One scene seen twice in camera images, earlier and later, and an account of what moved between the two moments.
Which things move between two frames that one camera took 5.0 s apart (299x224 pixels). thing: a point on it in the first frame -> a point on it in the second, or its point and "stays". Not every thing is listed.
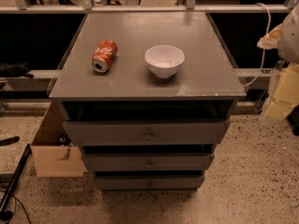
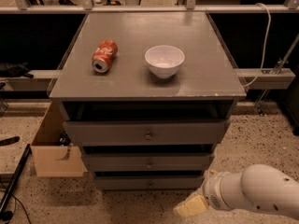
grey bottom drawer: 151,183 stays
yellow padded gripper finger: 286,95 -> 191,206
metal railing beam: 151,8 stays
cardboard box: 54,154 stays
